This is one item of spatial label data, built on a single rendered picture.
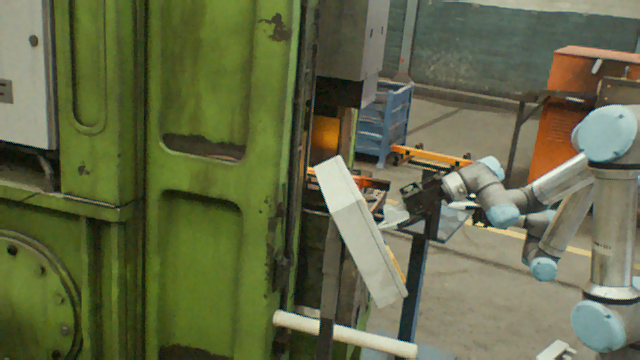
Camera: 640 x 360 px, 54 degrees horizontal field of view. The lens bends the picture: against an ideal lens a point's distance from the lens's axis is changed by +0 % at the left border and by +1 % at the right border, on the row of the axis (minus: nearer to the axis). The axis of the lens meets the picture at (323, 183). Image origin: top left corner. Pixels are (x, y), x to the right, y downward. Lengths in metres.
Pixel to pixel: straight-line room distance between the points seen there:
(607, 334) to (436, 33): 8.62
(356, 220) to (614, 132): 0.57
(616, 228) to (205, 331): 1.31
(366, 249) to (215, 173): 0.60
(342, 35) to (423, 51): 8.08
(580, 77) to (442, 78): 4.72
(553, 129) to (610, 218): 4.01
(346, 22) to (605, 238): 0.95
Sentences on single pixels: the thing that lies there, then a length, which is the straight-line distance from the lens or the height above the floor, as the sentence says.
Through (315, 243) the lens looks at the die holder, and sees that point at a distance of 2.12.
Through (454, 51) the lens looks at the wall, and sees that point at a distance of 9.82.
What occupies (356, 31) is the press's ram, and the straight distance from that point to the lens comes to 1.90.
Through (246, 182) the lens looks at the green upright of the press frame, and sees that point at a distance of 1.81.
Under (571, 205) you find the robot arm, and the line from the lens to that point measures 1.96.
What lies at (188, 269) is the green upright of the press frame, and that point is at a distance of 2.08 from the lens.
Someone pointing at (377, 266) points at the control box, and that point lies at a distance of 1.46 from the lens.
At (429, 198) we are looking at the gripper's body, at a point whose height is 1.12.
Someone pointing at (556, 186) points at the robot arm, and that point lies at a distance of 1.71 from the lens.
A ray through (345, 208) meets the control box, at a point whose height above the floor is 1.17.
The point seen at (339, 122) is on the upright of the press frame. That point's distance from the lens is 2.38.
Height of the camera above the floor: 1.66
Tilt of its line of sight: 18 degrees down
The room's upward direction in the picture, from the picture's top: 6 degrees clockwise
